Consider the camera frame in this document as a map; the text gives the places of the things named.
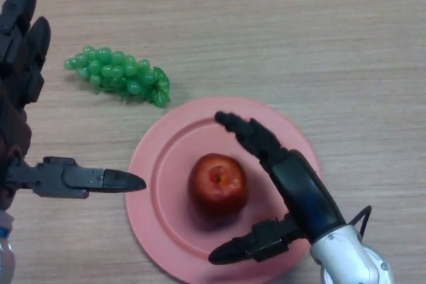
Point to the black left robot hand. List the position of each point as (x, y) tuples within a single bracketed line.
[(53, 177)]

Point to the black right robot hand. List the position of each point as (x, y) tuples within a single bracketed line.
[(306, 194)]

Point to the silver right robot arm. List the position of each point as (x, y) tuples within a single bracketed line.
[(346, 257)]

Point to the green grape bunch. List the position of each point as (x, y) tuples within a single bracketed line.
[(116, 74)]

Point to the pink round plate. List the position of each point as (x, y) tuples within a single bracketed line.
[(166, 171)]

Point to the red apple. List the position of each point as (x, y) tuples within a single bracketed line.
[(216, 187)]

